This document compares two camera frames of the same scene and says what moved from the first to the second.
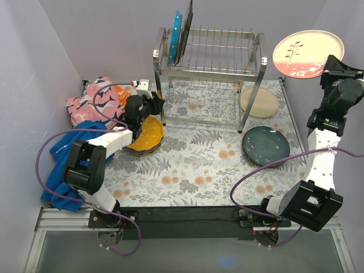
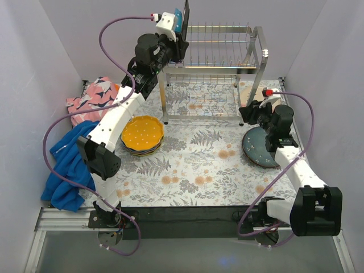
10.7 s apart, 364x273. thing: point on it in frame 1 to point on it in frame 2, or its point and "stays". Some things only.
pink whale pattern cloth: x=102 y=102 stays
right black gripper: x=340 y=73 to x=251 y=114
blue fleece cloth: x=56 y=190 stays
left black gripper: x=155 y=100 to x=182 y=46
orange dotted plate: x=151 y=132 stays
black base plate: x=191 y=223 stays
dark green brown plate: x=263 y=145 stays
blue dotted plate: x=148 y=150 stays
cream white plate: x=302 y=54 to x=245 y=92
